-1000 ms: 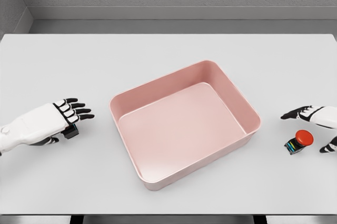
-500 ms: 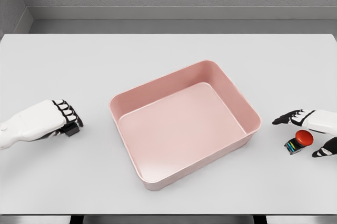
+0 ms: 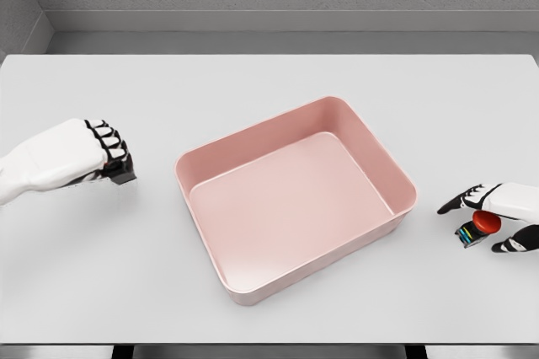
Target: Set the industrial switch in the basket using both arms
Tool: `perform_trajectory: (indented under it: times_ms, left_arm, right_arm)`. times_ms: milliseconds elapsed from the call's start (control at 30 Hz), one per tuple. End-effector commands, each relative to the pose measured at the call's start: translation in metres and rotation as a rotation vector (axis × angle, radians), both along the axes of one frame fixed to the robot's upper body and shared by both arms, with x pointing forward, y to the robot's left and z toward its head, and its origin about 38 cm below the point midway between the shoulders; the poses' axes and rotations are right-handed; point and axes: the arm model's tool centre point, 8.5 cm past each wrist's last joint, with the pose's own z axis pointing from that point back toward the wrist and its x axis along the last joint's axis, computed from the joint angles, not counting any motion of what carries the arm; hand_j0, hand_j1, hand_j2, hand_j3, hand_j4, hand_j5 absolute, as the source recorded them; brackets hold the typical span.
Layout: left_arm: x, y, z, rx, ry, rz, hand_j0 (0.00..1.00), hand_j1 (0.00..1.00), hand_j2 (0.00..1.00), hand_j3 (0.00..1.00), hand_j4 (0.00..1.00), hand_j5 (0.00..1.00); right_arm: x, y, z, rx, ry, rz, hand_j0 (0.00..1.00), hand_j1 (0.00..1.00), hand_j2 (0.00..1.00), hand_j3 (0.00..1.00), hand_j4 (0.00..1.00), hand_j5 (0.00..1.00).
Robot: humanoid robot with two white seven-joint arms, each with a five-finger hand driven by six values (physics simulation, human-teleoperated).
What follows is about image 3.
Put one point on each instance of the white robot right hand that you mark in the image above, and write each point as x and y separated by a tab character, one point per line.
511	201

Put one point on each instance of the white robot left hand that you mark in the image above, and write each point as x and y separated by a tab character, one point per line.
67	152

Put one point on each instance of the red button industrial switch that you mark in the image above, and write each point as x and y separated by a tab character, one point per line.
484	224

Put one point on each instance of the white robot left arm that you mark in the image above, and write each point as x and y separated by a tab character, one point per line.
10	180

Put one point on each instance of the pink rectangular plastic basket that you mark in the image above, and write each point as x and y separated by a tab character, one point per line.
295	199

